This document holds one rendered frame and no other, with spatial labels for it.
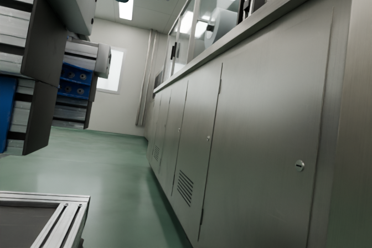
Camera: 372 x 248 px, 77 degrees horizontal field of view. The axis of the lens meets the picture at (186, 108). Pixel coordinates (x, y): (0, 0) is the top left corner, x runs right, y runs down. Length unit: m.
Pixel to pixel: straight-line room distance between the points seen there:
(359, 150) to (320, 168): 0.07
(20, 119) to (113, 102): 5.82
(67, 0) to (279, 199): 0.49
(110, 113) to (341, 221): 5.86
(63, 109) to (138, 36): 5.73
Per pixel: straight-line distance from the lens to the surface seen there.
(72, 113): 0.78
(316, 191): 0.48
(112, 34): 6.44
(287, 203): 0.53
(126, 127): 6.13
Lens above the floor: 0.57
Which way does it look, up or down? 3 degrees up
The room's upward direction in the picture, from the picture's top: 8 degrees clockwise
